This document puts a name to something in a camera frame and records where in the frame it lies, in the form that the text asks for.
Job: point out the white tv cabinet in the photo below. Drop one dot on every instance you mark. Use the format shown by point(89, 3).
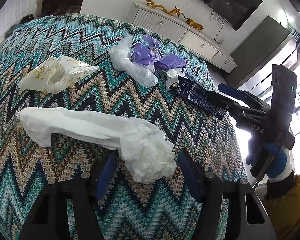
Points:
point(176, 30)

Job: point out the purple plastic wrapper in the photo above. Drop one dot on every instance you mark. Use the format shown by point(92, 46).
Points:
point(150, 54)

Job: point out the yellow sleeve right forearm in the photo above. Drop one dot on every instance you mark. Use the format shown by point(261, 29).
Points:
point(282, 204)

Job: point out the white shoe cabinet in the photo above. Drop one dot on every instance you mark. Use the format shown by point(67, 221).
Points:
point(14, 10)

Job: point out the white tissue bag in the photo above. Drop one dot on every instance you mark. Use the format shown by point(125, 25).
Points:
point(148, 156)

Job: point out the golden dragon figurine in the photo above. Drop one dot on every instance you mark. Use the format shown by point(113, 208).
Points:
point(153, 5)

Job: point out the right hand blue white glove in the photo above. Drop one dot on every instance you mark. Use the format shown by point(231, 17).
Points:
point(269, 158)

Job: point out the white gold printed bag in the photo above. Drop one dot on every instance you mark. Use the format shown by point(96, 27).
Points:
point(56, 74)

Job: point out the grey refrigerator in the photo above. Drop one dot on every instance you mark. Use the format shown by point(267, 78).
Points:
point(266, 40)

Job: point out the golden tiger figurine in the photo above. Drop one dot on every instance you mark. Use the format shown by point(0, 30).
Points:
point(194, 24)

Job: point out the blue curtain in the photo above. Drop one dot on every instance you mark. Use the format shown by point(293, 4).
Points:
point(296, 37)

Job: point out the translucent white plastic bag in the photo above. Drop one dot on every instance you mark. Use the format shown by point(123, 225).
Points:
point(121, 60)

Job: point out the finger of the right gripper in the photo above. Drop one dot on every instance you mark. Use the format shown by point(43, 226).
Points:
point(246, 97)
point(234, 108)

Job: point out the zigzag knitted table cloth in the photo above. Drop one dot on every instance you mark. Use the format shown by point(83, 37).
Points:
point(160, 210)

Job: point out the dark blue white package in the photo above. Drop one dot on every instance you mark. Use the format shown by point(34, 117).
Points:
point(183, 83)

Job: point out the black shoes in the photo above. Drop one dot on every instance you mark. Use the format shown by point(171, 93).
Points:
point(26, 19)

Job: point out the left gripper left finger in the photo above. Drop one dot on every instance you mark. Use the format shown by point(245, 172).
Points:
point(48, 217)

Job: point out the grey slipper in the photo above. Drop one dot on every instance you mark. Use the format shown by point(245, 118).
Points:
point(12, 29)

